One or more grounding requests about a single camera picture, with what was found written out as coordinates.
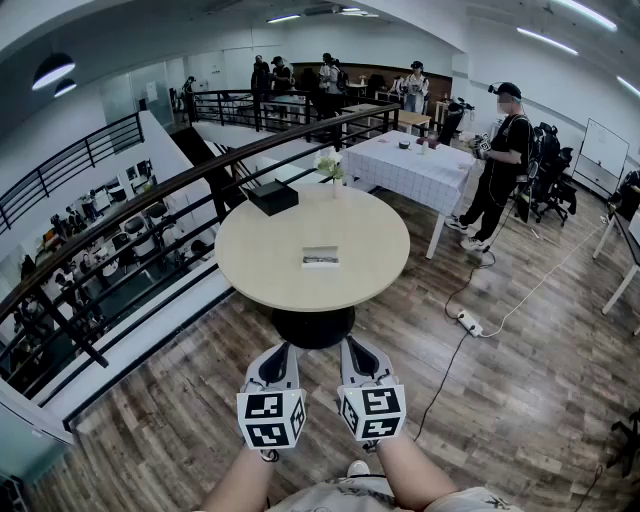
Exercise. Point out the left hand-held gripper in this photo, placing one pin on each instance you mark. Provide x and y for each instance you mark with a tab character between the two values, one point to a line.
265	415

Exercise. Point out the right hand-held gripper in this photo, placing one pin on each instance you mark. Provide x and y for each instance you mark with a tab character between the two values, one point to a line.
375	410

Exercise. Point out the person's right forearm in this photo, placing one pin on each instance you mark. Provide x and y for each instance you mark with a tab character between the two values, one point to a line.
410	470

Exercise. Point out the person's left forearm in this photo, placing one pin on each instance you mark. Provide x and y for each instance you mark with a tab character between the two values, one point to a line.
240	480

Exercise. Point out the round wooden table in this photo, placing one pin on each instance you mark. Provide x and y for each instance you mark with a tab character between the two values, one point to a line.
300	290

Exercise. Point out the person's white shoe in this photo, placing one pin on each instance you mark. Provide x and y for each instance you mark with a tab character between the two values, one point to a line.
358	468

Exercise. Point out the white power strip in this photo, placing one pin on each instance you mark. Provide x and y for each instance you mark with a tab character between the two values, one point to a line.
470	322

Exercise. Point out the person's white printed shirt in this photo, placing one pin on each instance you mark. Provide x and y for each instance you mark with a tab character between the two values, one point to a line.
350	497

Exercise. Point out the black box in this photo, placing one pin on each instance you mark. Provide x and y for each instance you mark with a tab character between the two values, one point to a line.
272	197

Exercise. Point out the white vase with white flowers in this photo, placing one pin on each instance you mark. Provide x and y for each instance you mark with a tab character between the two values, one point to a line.
338	189

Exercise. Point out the table with checked cloth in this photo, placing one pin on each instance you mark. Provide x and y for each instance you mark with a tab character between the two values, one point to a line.
410	167

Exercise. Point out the black railing with brown handrail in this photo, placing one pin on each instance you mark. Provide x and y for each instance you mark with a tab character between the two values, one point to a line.
220	161

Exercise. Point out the dark small bowl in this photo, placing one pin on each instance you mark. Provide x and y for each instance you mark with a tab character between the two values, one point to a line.
403	145

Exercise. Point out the dark red book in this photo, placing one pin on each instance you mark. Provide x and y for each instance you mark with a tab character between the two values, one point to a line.
433	144

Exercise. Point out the light wooden table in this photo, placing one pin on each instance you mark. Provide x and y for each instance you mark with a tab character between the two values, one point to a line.
410	119

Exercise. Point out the black office chair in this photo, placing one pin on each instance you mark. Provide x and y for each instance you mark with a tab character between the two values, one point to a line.
562	190
545	150

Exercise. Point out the white desk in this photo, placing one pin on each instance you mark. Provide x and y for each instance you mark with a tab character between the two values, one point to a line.
622	280

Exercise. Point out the black metal railing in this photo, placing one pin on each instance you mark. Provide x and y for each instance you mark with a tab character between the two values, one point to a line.
75	152

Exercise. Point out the white whiteboard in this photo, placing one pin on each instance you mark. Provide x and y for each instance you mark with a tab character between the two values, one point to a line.
602	150

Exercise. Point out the ceiling strip light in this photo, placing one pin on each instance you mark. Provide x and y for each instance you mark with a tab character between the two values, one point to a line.
585	14
283	19
547	41

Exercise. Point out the dome pendant lamp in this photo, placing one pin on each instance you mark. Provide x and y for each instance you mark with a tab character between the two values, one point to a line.
52	67
66	87

